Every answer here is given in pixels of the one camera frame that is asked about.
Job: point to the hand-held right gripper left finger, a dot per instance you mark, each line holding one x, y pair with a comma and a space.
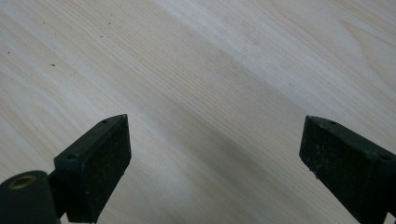
93, 174

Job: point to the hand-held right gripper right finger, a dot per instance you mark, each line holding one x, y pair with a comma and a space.
345, 161

